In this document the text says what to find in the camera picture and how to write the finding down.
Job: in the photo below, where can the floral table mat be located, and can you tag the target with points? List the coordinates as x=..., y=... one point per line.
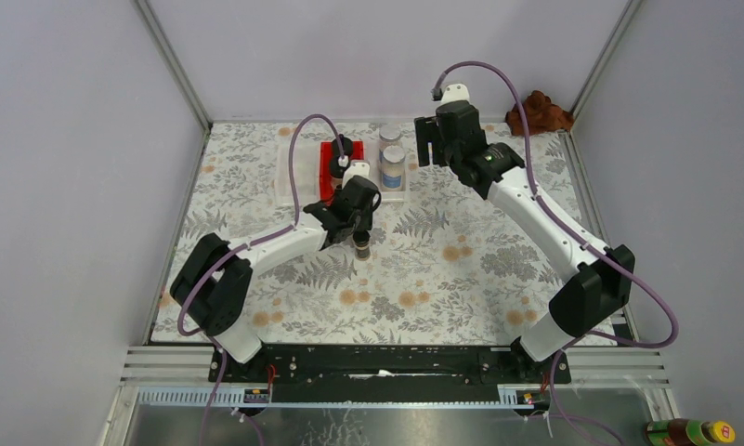
x=445, y=267

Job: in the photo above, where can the small dark spice bottle front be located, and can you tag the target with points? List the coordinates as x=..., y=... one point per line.
x=363, y=249

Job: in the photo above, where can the left clear plastic bin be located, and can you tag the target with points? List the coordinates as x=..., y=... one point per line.
x=305, y=163

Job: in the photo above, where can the green yellow-cap bottle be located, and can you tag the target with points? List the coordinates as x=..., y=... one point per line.
x=689, y=432

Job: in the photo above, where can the right clear plastic bin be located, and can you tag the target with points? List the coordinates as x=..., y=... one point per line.
x=373, y=156

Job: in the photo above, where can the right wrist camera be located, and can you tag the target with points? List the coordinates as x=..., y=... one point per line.
x=450, y=93

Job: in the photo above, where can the red plastic bin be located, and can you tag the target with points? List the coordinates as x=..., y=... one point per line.
x=325, y=186

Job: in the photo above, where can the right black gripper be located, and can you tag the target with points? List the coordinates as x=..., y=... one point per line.
x=427, y=130

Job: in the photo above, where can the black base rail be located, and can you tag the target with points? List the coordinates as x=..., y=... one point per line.
x=329, y=373

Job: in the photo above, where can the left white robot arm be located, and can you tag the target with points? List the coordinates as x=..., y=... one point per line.
x=212, y=285

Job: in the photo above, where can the brown crumpled cloth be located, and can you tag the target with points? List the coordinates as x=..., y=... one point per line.
x=541, y=115

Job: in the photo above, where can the clear plastic bin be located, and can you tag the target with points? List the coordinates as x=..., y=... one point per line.
x=373, y=156
x=305, y=163

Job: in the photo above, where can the blue-label shaker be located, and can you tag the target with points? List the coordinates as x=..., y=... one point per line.
x=389, y=135
x=392, y=167

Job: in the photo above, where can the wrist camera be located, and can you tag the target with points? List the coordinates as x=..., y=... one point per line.
x=450, y=93
x=356, y=168

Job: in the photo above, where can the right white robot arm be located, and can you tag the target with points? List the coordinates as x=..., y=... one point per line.
x=594, y=275

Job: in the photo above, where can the black-cap jar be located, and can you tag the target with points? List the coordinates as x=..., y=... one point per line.
x=337, y=168
x=342, y=146

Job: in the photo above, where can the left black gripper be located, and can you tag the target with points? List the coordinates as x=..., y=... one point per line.
x=365, y=223

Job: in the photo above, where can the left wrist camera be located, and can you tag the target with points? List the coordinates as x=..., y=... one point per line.
x=356, y=168

